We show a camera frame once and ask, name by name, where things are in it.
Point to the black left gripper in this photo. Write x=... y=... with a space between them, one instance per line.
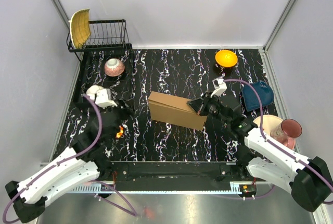
x=127 y=112

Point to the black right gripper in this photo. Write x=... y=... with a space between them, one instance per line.
x=199 y=106

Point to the brown cardboard box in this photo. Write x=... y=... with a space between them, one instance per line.
x=174 y=110

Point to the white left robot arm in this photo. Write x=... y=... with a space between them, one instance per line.
x=82 y=161

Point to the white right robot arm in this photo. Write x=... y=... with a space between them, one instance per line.
x=307 y=180

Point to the left controller box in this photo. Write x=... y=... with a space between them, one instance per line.
x=107 y=187

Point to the controller box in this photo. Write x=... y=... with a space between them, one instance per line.
x=107 y=187
x=248 y=189

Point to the right controller box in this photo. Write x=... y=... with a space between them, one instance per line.
x=248 y=189

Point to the yellow red flower toy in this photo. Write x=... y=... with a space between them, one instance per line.
x=119 y=134

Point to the black marble pattern mat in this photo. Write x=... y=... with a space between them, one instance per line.
x=186 y=73

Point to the white flower-shaped bowl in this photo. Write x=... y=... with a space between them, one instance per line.
x=92 y=91

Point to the red patterned bowl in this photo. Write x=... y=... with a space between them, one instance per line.
x=114 y=67

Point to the dark blue bowl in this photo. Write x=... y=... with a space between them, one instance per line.
x=264 y=92

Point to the orange bowl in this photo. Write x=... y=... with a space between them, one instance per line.
x=226 y=58

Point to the cream floral plate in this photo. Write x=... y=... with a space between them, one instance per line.
x=270 y=122

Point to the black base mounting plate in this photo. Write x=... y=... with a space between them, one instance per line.
x=168 y=177

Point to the yellow woven plate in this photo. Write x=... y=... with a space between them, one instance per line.
x=79 y=28

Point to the pink glass cup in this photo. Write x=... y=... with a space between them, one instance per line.
x=288 y=127

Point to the pink plate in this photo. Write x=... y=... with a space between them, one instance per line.
x=289 y=142

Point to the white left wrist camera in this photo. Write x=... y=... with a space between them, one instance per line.
x=104 y=99

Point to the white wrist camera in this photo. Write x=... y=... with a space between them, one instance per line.
x=219 y=87
x=104 y=99

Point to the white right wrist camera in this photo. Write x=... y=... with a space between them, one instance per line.
x=219 y=87

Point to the black wire dish rack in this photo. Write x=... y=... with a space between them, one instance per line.
x=108 y=39

